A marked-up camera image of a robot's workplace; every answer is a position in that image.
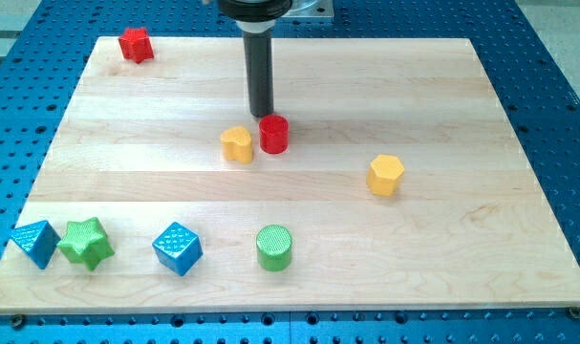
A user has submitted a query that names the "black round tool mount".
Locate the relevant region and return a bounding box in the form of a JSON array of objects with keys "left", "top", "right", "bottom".
[{"left": 217, "top": 0, "right": 292, "bottom": 33}]

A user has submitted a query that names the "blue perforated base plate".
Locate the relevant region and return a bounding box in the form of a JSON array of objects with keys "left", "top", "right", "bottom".
[{"left": 0, "top": 1, "right": 580, "bottom": 343}]

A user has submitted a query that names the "green star block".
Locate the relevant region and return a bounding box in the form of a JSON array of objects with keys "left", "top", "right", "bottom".
[{"left": 56, "top": 217, "right": 115, "bottom": 271}]

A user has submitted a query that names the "light wooden board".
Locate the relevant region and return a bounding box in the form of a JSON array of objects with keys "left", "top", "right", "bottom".
[{"left": 0, "top": 36, "right": 580, "bottom": 314}]

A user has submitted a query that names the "blue cube block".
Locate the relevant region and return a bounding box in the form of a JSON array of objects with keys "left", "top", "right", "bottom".
[{"left": 152, "top": 222, "right": 204, "bottom": 276}]

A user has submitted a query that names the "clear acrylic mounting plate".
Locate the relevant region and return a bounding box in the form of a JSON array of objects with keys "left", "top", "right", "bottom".
[{"left": 283, "top": 0, "right": 334, "bottom": 20}]

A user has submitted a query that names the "red star block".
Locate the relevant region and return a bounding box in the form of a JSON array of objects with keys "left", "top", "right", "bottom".
[{"left": 118, "top": 28, "right": 154, "bottom": 64}]

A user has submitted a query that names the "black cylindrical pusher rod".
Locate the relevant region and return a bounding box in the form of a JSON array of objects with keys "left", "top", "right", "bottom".
[{"left": 243, "top": 30, "right": 274, "bottom": 118}]

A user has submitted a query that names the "red cylinder block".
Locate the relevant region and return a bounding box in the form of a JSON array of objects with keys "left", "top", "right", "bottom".
[{"left": 259, "top": 115, "right": 290, "bottom": 154}]

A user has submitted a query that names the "green cylinder block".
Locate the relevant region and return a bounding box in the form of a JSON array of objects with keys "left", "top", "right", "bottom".
[{"left": 256, "top": 225, "right": 292, "bottom": 271}]

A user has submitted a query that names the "yellow hexagon block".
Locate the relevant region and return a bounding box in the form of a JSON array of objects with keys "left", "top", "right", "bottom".
[{"left": 366, "top": 154, "right": 405, "bottom": 197}]

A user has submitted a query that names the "blue triangle block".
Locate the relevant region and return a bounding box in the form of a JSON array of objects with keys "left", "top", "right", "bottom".
[{"left": 11, "top": 220, "right": 60, "bottom": 269}]

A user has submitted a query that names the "yellow heart block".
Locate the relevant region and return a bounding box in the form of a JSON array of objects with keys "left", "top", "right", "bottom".
[{"left": 220, "top": 126, "right": 253, "bottom": 164}]

